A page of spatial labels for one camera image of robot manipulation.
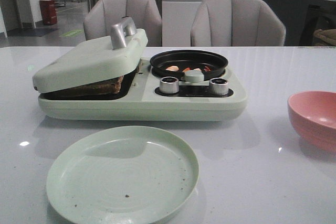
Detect orange shrimp pieces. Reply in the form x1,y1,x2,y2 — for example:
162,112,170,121
165,65,212,72

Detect bread slice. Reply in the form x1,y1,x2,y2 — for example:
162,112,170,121
52,76,124,97

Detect mint green sandwich maker lid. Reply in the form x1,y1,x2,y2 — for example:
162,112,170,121
33,28,148,93

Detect pink bowl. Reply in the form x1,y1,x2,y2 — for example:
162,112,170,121
287,91,335,153

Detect mint green breakfast maker base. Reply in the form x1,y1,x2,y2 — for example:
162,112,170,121
38,53,247,121

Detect left silver control knob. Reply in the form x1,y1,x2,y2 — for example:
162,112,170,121
159,77,179,94

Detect silver control knob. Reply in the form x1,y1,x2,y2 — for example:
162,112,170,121
208,78,229,96
159,77,179,94

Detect black round frying pan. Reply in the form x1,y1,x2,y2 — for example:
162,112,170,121
150,49,228,81

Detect right silver control knob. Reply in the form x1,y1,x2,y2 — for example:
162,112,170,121
208,78,229,96

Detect mint green round plate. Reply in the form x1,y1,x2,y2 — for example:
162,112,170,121
46,126,199,223

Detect right grey upholstered chair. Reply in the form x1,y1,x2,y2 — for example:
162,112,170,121
191,0,286,47

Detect grey upholstered chair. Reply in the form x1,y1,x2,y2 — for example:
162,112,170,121
191,0,286,47
83,0,162,47

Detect left grey upholstered chair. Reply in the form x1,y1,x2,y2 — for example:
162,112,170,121
83,0,162,47

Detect white refrigerator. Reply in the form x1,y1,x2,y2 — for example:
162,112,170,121
162,0,203,47

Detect red trash bin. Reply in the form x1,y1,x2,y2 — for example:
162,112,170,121
39,0,57,25

